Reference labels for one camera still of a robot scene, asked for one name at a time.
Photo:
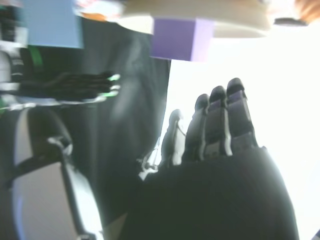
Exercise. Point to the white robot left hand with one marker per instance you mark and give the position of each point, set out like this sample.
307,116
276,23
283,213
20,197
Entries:
212,200

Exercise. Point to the blue foam cube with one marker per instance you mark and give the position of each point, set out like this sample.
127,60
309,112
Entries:
52,22

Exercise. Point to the purple foam cube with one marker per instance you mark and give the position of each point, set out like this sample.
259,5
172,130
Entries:
175,37

